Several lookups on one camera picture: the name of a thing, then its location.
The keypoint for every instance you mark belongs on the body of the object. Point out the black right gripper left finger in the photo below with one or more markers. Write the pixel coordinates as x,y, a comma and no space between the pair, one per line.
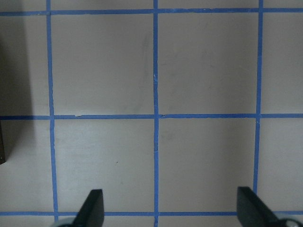
91,213

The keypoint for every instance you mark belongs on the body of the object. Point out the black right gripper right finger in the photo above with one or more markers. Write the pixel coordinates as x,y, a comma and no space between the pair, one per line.
252,211

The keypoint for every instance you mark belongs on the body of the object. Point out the dark wooden drawer cabinet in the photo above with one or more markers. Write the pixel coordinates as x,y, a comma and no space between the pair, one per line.
2,151

